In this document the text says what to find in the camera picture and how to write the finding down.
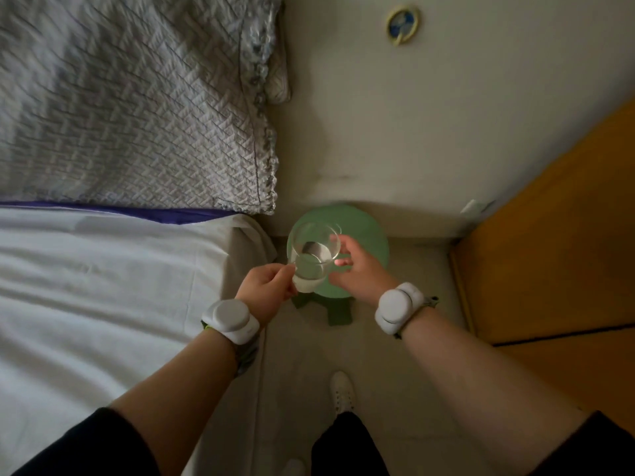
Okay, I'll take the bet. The person's right hand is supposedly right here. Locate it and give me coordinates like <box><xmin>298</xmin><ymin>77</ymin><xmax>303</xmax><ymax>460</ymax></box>
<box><xmin>328</xmin><ymin>235</ymin><xmax>400</xmax><ymax>307</ymax></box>

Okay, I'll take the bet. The person's left hand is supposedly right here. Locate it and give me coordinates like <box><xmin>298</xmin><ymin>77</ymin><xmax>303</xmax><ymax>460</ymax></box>
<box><xmin>234</xmin><ymin>262</ymin><xmax>298</xmax><ymax>329</ymax></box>

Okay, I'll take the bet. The glass mug of water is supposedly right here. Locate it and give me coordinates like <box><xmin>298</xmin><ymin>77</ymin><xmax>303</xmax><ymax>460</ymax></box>
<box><xmin>287</xmin><ymin>221</ymin><xmax>342</xmax><ymax>294</ymax></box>

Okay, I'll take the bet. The white sheet bed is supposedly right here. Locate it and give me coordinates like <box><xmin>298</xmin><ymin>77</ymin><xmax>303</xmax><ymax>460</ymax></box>
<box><xmin>0</xmin><ymin>202</ymin><xmax>276</xmax><ymax>476</ymax></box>

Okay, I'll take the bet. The person's right forearm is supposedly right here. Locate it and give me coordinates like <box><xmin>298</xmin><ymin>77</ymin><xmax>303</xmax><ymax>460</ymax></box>
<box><xmin>402</xmin><ymin>307</ymin><xmax>591</xmax><ymax>476</ymax></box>

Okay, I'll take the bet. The person's left forearm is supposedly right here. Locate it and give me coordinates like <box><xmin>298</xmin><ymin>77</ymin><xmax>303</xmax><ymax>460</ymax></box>
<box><xmin>108</xmin><ymin>327</ymin><xmax>238</xmax><ymax>476</ymax></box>

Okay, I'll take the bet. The white wrist tracker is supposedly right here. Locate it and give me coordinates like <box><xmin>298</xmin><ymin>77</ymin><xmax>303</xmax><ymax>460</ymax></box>
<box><xmin>200</xmin><ymin>298</ymin><xmax>261</xmax><ymax>377</ymax></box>
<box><xmin>374</xmin><ymin>282</ymin><xmax>440</xmax><ymax>340</ymax></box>

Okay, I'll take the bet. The green stool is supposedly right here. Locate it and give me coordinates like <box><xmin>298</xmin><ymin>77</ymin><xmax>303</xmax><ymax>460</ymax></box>
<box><xmin>286</xmin><ymin>203</ymin><xmax>391</xmax><ymax>327</ymax></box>

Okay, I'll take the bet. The black trouser leg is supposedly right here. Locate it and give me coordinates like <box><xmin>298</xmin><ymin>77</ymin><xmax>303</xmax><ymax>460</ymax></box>
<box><xmin>311</xmin><ymin>411</ymin><xmax>391</xmax><ymax>476</ymax></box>

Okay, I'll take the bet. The wooden wardrobe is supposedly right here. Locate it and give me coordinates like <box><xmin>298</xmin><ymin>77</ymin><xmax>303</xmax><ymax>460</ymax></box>
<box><xmin>448</xmin><ymin>99</ymin><xmax>635</xmax><ymax>437</ymax></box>

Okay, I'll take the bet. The black sleeve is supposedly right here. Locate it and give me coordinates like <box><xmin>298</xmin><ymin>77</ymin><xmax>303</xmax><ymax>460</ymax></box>
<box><xmin>12</xmin><ymin>407</ymin><xmax>162</xmax><ymax>476</ymax></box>
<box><xmin>528</xmin><ymin>411</ymin><xmax>635</xmax><ymax>476</ymax></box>

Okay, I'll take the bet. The grey quilted blanket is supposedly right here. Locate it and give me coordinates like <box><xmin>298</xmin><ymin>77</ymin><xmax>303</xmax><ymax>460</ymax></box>
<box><xmin>0</xmin><ymin>0</ymin><xmax>292</xmax><ymax>217</ymax></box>

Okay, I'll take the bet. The white wall socket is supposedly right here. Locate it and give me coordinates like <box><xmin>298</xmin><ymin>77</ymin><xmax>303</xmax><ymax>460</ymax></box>
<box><xmin>460</xmin><ymin>198</ymin><xmax>497</xmax><ymax>216</ymax></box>

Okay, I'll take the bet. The round wall cover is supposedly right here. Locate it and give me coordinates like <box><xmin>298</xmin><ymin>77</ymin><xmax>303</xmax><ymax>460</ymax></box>
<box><xmin>385</xmin><ymin>4</ymin><xmax>422</xmax><ymax>47</ymax></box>

